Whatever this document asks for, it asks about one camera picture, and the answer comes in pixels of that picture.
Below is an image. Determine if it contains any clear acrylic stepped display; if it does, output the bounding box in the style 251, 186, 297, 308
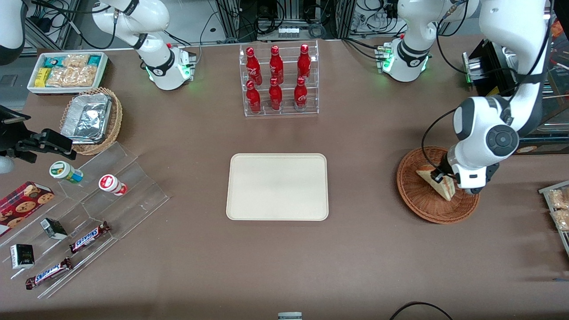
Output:
0, 142, 170, 300

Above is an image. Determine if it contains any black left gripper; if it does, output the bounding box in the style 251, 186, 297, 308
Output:
429, 163, 458, 185

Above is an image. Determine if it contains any snickers chocolate bar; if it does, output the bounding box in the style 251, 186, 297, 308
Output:
69, 221, 111, 254
25, 257, 73, 291

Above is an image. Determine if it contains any grey metal snack tray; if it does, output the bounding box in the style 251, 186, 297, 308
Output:
538, 180, 569, 258

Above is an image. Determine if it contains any green lid cup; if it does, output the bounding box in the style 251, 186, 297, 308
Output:
49, 161, 84, 184

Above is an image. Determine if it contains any black table cable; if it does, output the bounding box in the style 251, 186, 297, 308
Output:
389, 301, 454, 320

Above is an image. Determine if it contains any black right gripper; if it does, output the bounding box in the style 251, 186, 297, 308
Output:
0, 105, 77, 164

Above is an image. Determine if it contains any clear cracker packet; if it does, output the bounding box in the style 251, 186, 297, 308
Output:
62, 54, 90, 68
46, 66, 97, 88

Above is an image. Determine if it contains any clear pastry packet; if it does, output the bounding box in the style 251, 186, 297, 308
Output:
550, 209, 569, 232
547, 188, 569, 210

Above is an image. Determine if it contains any red plaid cookie box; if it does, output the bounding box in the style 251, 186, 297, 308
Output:
0, 181, 55, 237

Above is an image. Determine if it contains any triangular sandwich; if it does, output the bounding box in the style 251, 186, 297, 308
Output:
416, 164, 457, 202

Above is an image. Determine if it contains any light wicker basket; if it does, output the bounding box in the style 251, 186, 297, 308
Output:
60, 87, 123, 156

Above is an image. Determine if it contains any small black white box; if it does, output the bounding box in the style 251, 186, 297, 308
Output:
10, 244, 35, 270

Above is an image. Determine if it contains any brown round wicker basket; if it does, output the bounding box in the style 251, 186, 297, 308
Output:
397, 146, 481, 224

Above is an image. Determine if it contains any white rectangular snack bin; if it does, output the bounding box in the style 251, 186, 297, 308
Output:
27, 52, 109, 96

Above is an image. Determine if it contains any aluminium foil container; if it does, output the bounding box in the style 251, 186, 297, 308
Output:
60, 93, 112, 144

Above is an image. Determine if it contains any clear acrylic bottle rack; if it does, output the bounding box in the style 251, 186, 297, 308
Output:
239, 40, 320, 117

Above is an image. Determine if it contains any red lid cup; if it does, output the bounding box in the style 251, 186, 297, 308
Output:
98, 174, 128, 196

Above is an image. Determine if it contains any beige rectangular tray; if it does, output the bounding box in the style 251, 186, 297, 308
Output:
226, 153, 329, 221

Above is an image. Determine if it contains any red cola bottle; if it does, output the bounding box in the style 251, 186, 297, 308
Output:
294, 76, 309, 111
246, 48, 262, 85
297, 44, 312, 80
268, 78, 283, 112
269, 45, 284, 84
246, 80, 262, 114

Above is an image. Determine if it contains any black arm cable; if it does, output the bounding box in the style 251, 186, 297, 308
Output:
421, 108, 459, 178

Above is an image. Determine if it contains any black food warmer appliance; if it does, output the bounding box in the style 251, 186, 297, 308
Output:
462, 27, 569, 156

